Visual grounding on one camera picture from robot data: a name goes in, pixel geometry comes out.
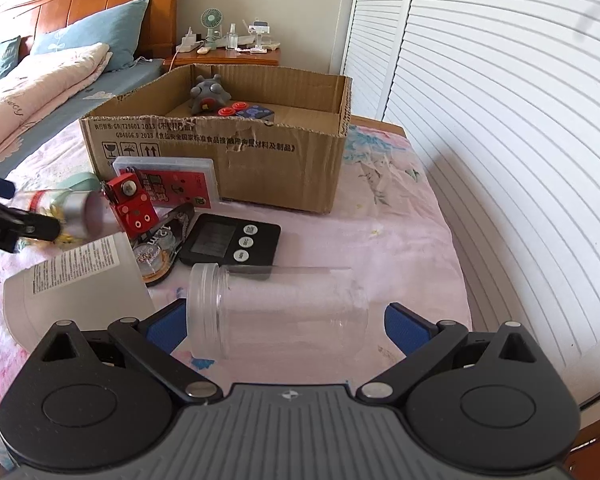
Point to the wooden nightstand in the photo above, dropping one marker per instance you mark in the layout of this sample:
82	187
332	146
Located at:
230	57

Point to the clear spray bottle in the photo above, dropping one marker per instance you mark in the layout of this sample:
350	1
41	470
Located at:
231	40

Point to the white phone stand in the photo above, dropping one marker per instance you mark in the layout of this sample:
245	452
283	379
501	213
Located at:
259	27

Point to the pink folded quilt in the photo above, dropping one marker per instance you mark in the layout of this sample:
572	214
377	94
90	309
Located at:
40	85

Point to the clear plastic jar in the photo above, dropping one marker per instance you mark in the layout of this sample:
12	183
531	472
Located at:
280	310

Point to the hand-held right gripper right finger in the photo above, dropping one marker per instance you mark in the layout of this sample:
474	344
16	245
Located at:
405	327

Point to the grey toy figure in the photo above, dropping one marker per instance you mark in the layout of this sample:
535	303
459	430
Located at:
205	92

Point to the white green carton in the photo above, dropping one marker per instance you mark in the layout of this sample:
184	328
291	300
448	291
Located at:
80	300

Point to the clear correction tape dispenser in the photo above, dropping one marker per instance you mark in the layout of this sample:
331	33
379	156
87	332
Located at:
155	260

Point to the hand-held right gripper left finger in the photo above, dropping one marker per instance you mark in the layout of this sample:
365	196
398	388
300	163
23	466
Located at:
167	327

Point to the white remote control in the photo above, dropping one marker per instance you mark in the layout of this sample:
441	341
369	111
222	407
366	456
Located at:
205	50

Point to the white louvered closet doors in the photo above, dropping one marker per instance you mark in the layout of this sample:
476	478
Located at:
480	110

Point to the blue cube toy red buttons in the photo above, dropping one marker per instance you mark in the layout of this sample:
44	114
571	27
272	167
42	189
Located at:
255	112

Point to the pink floral cloth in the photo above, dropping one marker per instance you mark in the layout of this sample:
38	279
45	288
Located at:
380	240

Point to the brown cardboard box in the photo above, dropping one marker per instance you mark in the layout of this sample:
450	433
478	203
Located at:
280	170

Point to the clear bottle with silver cap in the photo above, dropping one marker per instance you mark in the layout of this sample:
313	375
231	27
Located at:
75	210

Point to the mint green container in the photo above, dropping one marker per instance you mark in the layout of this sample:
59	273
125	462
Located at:
82	180

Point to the red and white card case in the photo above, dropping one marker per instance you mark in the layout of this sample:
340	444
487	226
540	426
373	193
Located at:
180	180

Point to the black digital timer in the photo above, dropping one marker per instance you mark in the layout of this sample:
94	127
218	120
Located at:
215	240

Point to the small blue pillow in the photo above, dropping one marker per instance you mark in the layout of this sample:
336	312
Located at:
0	60

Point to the large blue pillow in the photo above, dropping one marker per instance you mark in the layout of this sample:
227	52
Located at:
105	30

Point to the white charger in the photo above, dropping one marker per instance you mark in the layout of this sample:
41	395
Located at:
187	42

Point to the green desk fan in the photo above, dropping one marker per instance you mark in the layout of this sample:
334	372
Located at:
211	17

